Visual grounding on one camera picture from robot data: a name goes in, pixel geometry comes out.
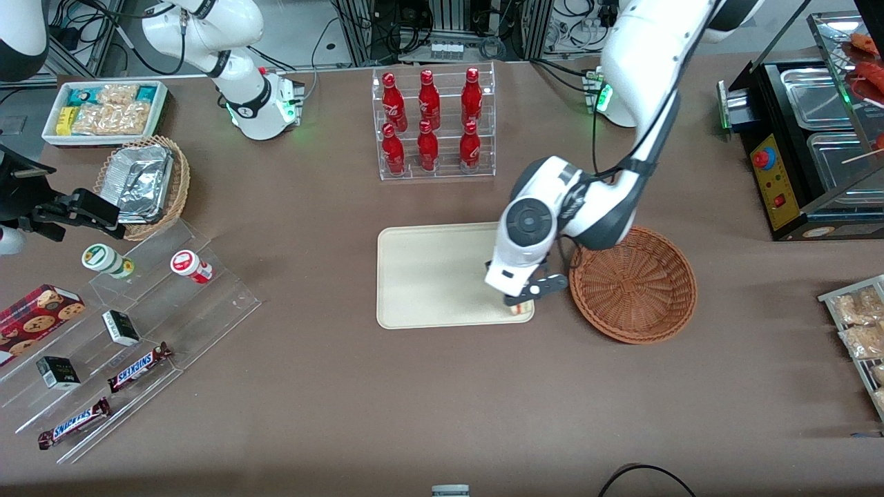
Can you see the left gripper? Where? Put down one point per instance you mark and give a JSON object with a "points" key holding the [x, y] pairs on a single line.
{"points": [[512, 301]]}

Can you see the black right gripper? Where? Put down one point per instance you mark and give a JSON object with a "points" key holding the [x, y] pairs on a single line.
{"points": [[19, 198]]}

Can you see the sandwich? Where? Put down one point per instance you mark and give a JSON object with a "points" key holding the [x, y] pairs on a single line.
{"points": [[523, 308]]}

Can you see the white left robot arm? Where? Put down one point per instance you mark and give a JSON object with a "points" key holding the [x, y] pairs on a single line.
{"points": [[642, 62]]}

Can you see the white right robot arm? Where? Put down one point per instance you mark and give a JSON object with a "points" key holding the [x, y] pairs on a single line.
{"points": [[245, 103]]}

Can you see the brown wicker basket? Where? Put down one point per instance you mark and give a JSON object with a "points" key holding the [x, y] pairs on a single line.
{"points": [[635, 290]]}

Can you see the cream plastic tray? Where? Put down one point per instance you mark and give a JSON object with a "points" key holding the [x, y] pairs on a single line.
{"points": [[435, 276]]}

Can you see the light wicker basket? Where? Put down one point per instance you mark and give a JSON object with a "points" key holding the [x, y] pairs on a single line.
{"points": [[178, 186]]}

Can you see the grey tray of snack bags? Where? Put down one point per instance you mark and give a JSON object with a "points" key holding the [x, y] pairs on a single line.
{"points": [[873, 400]]}

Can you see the green lidded cup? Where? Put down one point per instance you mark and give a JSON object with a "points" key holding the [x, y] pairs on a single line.
{"points": [[103, 259]]}

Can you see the silver foil packs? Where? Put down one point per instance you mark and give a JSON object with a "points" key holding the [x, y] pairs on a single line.
{"points": [[141, 183]]}

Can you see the white snack bin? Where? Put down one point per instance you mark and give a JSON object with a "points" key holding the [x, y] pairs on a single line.
{"points": [[103, 138]]}

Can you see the yellow snack pack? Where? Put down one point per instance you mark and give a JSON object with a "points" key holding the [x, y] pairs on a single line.
{"points": [[65, 121]]}

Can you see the clear cracker bag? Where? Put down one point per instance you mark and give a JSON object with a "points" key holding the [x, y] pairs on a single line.
{"points": [[114, 117]]}

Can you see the red cookie box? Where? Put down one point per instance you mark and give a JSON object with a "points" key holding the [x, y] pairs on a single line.
{"points": [[34, 317]]}

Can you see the teal snack pack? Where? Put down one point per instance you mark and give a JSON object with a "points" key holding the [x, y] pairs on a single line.
{"points": [[84, 96]]}

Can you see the small black box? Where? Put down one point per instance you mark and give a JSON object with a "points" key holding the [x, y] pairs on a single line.
{"points": [[58, 373], [121, 328]]}

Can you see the red lidded cup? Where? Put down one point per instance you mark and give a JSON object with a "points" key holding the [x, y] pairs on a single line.
{"points": [[190, 266]]}

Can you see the clear acrylic stepped display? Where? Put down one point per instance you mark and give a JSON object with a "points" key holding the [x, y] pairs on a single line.
{"points": [[159, 310]]}

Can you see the red cola bottle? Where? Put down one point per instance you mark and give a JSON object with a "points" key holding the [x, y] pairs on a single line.
{"points": [[427, 148], [472, 96], [393, 150], [429, 100], [392, 103], [470, 148]]}

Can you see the Snickers chocolate bar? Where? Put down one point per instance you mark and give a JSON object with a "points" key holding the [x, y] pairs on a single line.
{"points": [[74, 423], [140, 366]]}

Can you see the clear acrylic bottle rack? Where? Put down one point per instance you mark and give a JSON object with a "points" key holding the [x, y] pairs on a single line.
{"points": [[435, 159]]}

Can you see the small grey device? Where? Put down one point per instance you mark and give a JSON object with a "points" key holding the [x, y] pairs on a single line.
{"points": [[450, 491]]}

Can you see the black hot dog warmer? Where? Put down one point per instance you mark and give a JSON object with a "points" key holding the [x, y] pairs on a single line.
{"points": [[780, 193]]}

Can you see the clear snack bag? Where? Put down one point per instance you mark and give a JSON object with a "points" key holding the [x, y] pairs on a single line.
{"points": [[863, 342], [860, 307]]}

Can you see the steel pan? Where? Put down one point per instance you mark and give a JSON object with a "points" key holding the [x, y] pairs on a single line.
{"points": [[818, 96], [839, 162]]}

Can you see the red sausage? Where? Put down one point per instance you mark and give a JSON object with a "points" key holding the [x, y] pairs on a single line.
{"points": [[867, 45]]}

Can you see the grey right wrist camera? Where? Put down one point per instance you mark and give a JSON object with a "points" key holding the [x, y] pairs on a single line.
{"points": [[10, 241]]}

